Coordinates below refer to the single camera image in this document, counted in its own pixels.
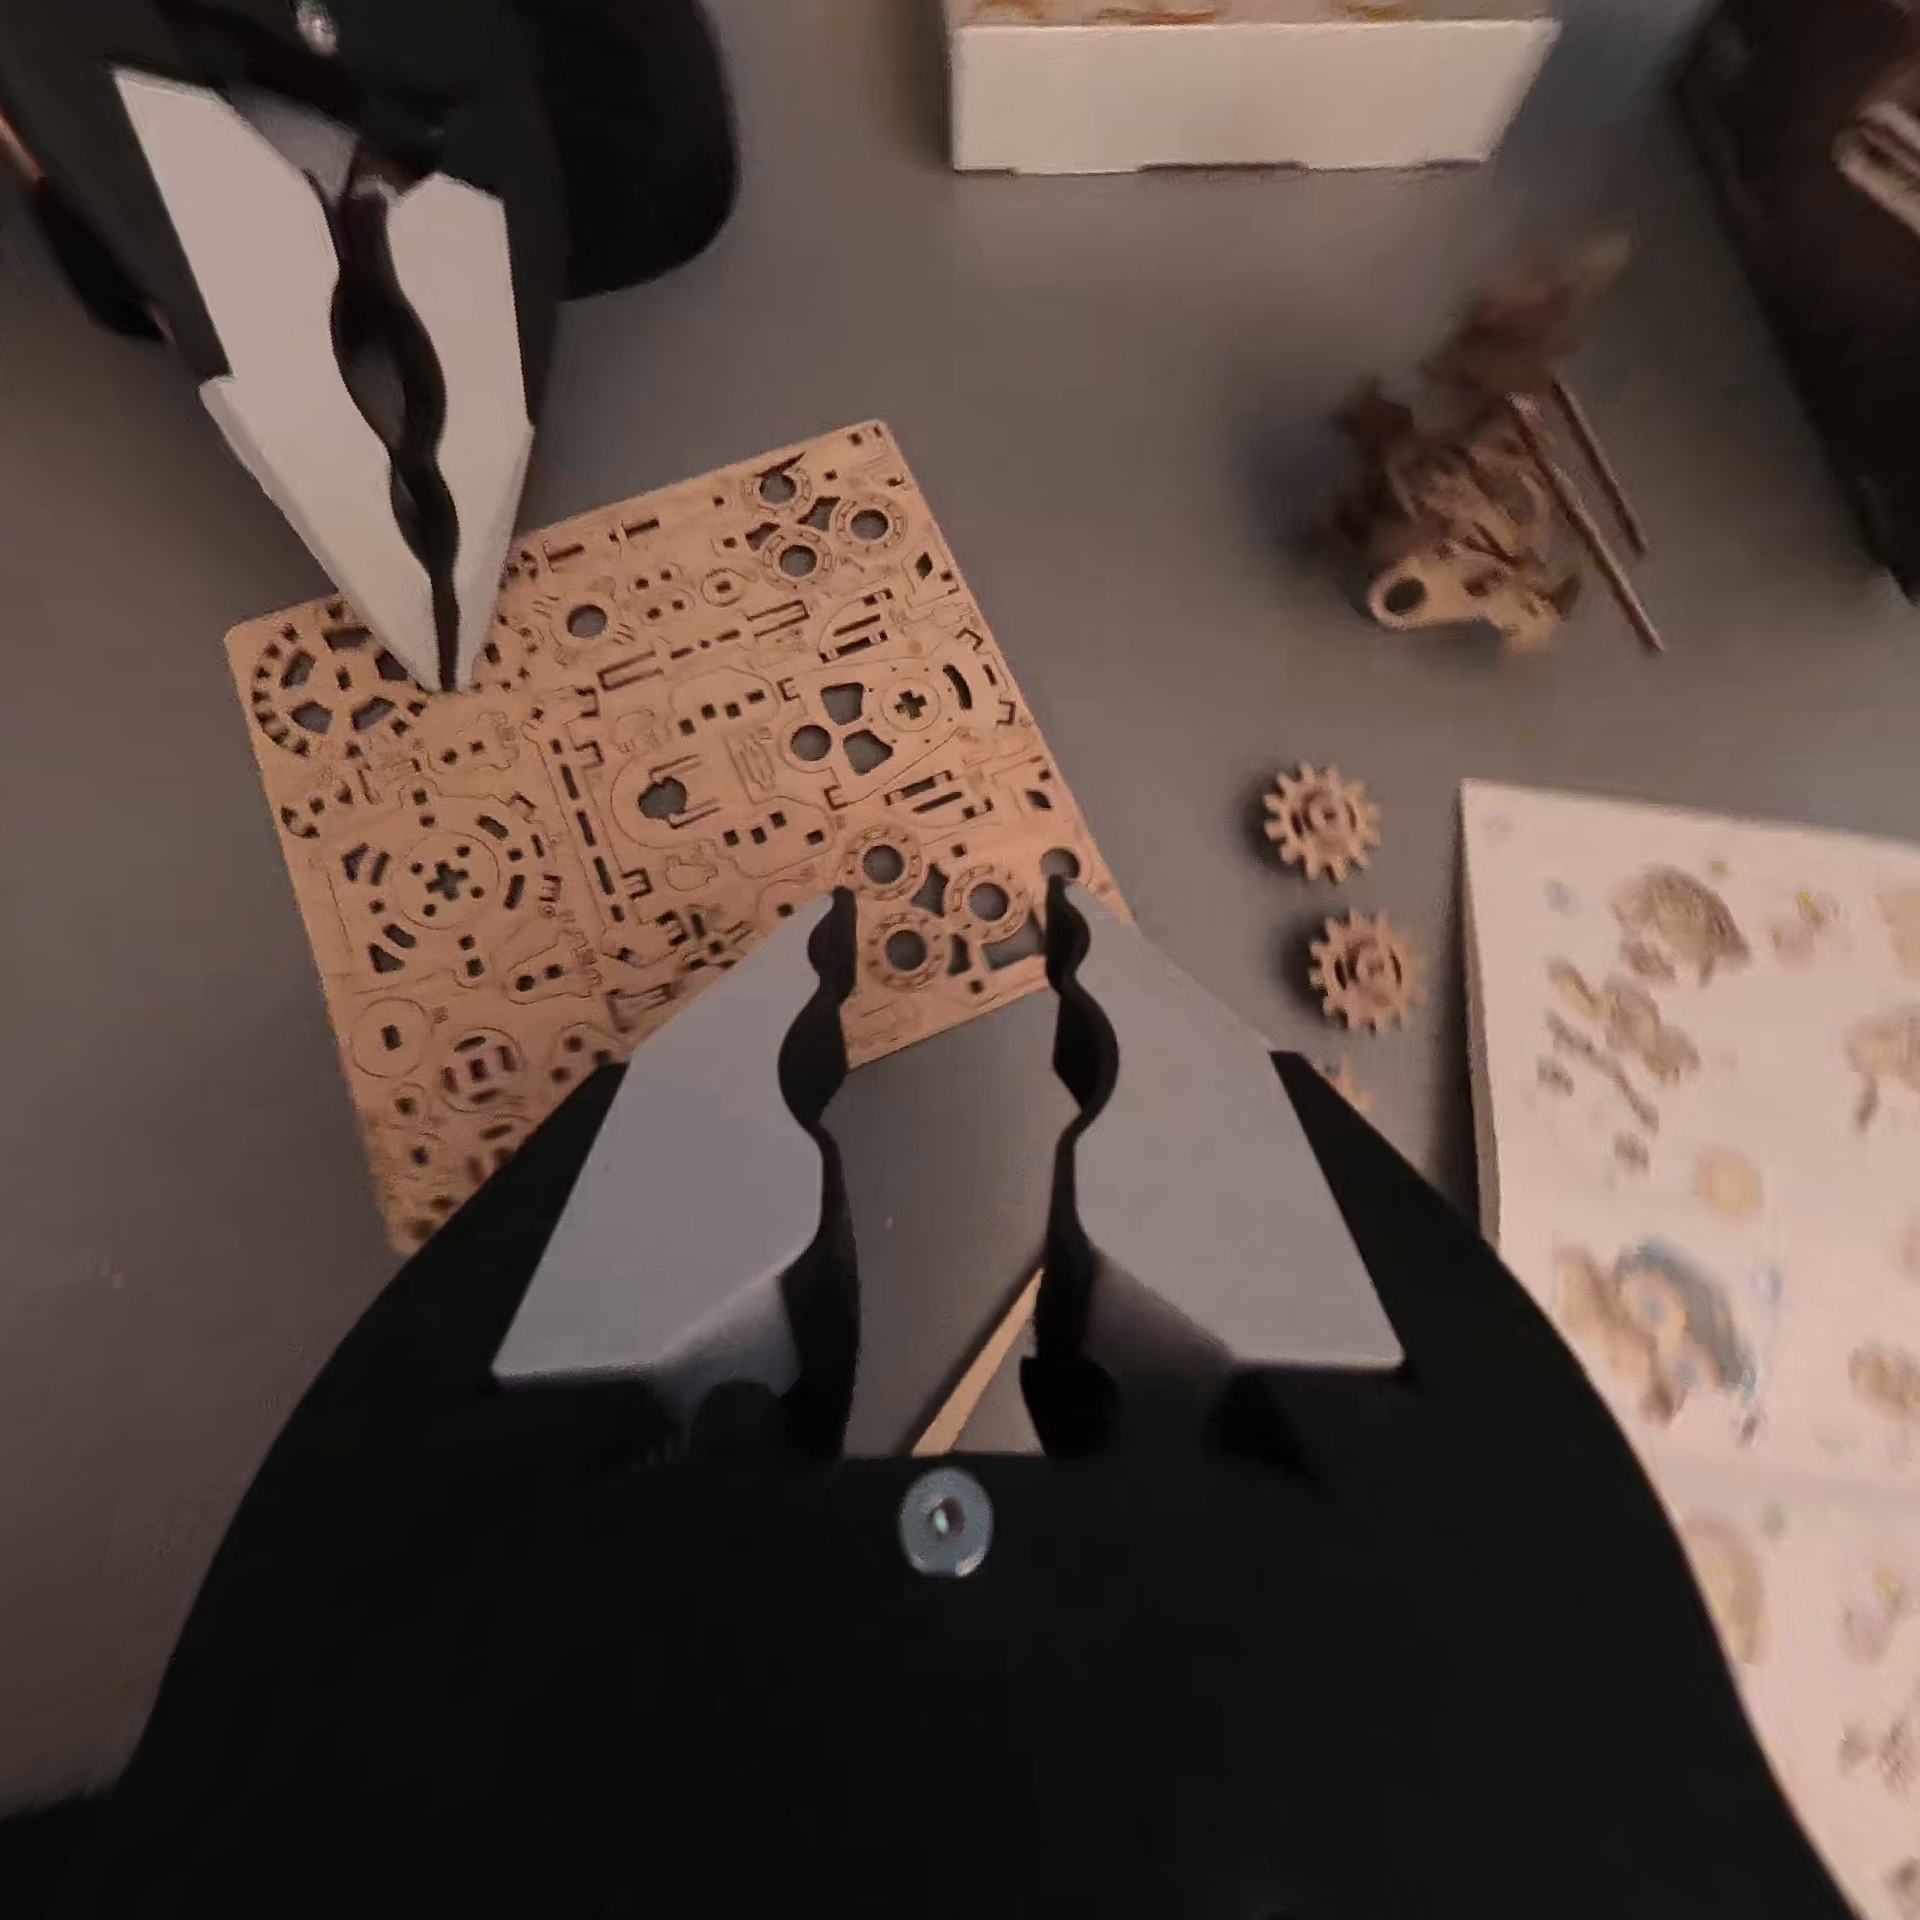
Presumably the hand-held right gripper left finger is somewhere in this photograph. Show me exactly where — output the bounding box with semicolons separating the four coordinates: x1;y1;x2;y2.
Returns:
491;887;862;1455

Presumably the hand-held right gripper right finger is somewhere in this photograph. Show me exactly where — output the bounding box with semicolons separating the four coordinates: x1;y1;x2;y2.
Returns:
1019;878;1407;1455

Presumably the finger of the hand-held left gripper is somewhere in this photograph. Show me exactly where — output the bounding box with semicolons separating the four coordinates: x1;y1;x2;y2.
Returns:
385;168;536;687
114;71;451;695

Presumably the wooden stick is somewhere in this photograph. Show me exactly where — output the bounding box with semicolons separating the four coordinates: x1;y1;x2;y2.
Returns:
912;1265;1047;1455

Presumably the plywood sheet with uncut parts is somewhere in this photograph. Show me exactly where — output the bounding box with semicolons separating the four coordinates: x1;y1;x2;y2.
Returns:
223;420;1129;1254

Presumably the small wooden gear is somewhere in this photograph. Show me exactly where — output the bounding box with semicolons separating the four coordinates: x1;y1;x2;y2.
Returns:
1304;906;1426;1038
1258;761;1384;887

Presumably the partly built wooden model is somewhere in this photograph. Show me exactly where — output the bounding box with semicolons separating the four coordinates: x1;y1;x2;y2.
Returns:
1327;239;1665;656

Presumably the black model kit box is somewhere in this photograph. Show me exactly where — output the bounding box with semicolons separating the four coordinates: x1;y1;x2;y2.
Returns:
1677;0;1920;601

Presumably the printed instruction booklet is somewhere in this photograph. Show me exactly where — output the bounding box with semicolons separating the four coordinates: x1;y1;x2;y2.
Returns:
1463;780;1920;1920

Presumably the white cardboard tray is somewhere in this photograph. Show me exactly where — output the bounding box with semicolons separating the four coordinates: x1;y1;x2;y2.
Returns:
944;0;1560;174

